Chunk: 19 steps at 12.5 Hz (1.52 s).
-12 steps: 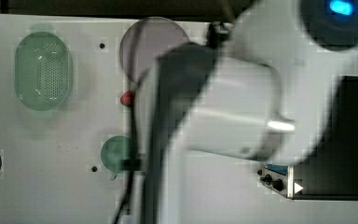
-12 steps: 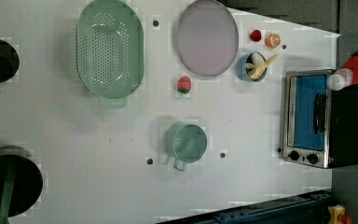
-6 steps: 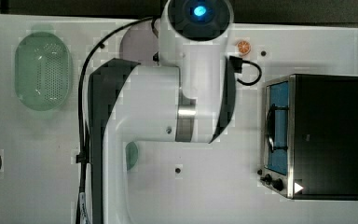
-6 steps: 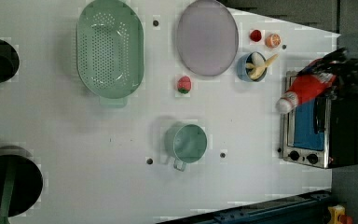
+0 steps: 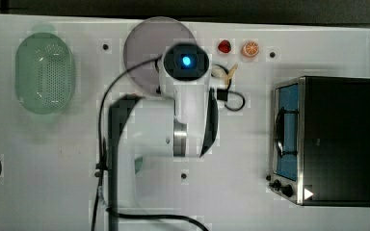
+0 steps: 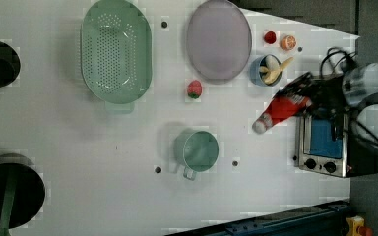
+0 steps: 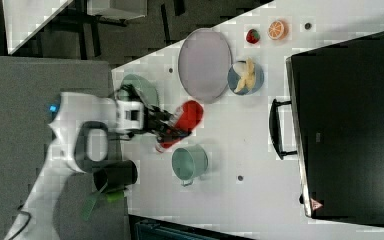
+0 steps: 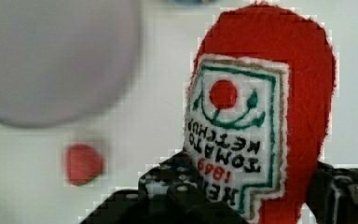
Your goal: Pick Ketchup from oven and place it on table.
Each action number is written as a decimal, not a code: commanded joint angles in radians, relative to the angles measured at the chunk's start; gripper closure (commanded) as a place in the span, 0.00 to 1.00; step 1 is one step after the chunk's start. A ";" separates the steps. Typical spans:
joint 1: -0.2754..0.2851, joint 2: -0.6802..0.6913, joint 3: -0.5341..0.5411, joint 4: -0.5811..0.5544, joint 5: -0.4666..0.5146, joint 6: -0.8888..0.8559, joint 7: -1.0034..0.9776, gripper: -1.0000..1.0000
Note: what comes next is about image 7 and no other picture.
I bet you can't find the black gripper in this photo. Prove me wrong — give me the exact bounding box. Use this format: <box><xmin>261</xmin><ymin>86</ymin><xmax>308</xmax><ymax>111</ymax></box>
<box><xmin>142</xmin><ymin>106</ymin><xmax>190</xmax><ymax>142</ymax></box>

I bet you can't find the red ketchup bottle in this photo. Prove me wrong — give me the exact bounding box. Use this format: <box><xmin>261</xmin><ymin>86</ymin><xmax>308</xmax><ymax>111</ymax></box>
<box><xmin>155</xmin><ymin>100</ymin><xmax>204</xmax><ymax>153</ymax></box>

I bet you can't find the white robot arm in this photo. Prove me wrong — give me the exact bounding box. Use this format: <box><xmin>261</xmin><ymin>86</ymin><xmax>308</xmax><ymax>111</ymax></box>
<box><xmin>4</xmin><ymin>84</ymin><xmax>191</xmax><ymax>240</ymax></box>

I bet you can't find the black toaster oven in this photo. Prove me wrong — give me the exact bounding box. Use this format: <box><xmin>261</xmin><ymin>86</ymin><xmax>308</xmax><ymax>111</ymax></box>
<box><xmin>286</xmin><ymin>31</ymin><xmax>384</xmax><ymax>227</ymax></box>

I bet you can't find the green perforated colander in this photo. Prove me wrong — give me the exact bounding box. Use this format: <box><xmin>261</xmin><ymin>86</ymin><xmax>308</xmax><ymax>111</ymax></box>
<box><xmin>122</xmin><ymin>74</ymin><xmax>160</xmax><ymax>106</ymax></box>

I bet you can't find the green mug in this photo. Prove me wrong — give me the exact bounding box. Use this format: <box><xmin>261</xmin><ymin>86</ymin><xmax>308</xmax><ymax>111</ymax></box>
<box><xmin>171</xmin><ymin>144</ymin><xmax>209</xmax><ymax>187</ymax></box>

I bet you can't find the black cup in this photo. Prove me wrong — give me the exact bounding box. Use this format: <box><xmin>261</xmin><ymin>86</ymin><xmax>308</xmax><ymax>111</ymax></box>
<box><xmin>93</xmin><ymin>160</ymin><xmax>138</xmax><ymax>193</ymax></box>

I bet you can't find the grey round plate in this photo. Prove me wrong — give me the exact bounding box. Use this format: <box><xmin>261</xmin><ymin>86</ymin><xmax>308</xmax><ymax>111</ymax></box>
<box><xmin>178</xmin><ymin>28</ymin><xmax>232</xmax><ymax>103</ymax></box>

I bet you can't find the green spatula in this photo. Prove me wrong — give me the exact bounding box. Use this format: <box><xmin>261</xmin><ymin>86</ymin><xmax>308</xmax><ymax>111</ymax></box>
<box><xmin>81</xmin><ymin>182</ymin><xmax>127</xmax><ymax>221</ymax></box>

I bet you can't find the blue bowl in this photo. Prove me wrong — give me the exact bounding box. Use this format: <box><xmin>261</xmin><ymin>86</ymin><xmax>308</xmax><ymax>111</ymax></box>
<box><xmin>227</xmin><ymin>60</ymin><xmax>264</xmax><ymax>95</ymax></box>

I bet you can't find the red toy strawberry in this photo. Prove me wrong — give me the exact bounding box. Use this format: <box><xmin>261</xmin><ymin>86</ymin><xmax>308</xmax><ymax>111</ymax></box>
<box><xmin>246</xmin><ymin>29</ymin><xmax>260</xmax><ymax>44</ymax></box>

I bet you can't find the toy orange half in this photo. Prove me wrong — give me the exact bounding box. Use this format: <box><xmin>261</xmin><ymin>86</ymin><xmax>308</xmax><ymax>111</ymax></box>
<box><xmin>268</xmin><ymin>20</ymin><xmax>287</xmax><ymax>40</ymax></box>

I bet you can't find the white side table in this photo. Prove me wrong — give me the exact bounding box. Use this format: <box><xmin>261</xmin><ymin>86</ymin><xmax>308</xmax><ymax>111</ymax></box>
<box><xmin>1</xmin><ymin>0</ymin><xmax>73</xmax><ymax>54</ymax></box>

